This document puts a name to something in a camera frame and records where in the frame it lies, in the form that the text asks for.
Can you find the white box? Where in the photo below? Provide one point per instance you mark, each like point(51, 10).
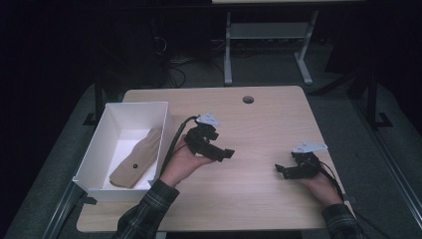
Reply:
point(109, 146)

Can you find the grey metal desk frame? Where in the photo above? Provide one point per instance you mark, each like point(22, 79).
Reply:
point(268, 30)

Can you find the person's right hand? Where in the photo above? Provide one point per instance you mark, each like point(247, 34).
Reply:
point(323, 189)

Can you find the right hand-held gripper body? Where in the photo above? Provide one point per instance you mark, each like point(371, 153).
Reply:
point(305, 166)

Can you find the aluminium frame rail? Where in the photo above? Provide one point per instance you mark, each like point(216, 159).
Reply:
point(61, 212)
point(398, 172)

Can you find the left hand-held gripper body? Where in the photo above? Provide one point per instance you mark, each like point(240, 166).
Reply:
point(202, 139)

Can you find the person's left hand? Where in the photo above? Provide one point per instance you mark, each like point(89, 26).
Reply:
point(182, 166)

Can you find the beige glove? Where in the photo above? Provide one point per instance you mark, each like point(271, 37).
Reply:
point(139, 156)

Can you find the black metal stand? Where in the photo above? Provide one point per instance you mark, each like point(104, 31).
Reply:
point(372, 99)
point(98, 99)

